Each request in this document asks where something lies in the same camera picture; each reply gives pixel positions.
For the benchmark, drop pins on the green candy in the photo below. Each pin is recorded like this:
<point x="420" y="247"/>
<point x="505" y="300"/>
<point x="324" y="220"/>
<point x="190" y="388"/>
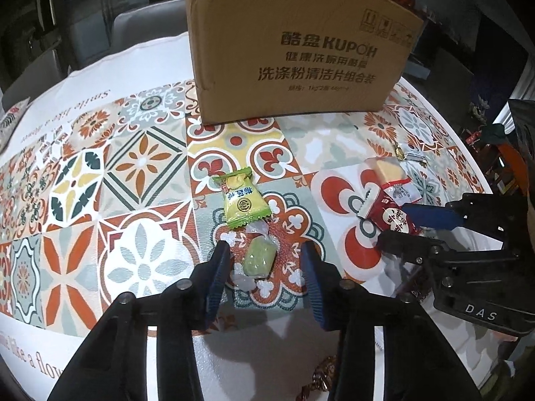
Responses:
<point x="258" y="261"/>

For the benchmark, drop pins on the patterned tile tablecloth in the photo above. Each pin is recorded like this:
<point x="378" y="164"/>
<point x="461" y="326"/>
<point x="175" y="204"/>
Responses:
<point x="118" y="196"/>

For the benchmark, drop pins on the yellow-green snack packet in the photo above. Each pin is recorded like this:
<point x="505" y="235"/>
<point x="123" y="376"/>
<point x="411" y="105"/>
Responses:
<point x="243" y="203"/>

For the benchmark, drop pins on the clear red cake packet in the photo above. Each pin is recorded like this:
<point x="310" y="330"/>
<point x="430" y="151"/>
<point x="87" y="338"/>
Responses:
<point x="394" y="180"/>

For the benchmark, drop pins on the grey dining chair left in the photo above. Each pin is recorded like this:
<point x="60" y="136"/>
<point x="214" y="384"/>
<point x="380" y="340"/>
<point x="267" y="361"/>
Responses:
<point x="40" y="76"/>

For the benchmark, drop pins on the grey dining chair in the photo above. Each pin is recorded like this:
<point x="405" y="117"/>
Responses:
<point x="150" y="22"/>
<point x="40" y="76"/>

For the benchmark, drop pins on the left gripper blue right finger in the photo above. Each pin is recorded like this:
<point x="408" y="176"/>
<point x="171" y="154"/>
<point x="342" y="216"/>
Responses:
<point x="419" y="362"/>

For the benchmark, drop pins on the brown foil wrapped candy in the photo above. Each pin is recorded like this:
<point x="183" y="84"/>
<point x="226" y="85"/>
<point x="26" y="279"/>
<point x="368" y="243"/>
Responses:
<point x="322" y="379"/>

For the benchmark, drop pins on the red white snack packet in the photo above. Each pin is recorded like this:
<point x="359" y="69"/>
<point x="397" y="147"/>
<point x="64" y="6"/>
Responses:
<point x="379" y="208"/>

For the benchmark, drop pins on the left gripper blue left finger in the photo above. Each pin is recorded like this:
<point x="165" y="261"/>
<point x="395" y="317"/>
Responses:
<point x="111" y="362"/>

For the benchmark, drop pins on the brown cardboard box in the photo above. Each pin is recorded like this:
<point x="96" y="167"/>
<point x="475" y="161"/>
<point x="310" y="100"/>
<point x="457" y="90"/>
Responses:
<point x="270" y="58"/>

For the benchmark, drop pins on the grey dining chair right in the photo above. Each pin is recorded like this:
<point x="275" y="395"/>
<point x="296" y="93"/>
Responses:
<point x="150" y="22"/>

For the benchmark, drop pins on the white patterned snack bag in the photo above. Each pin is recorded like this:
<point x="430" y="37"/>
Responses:
<point x="10" y="121"/>

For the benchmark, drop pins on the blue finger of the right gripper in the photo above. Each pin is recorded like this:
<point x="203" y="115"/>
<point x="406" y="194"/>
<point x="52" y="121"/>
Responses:
<point x="440" y="218"/>
<point x="410" y="248"/>

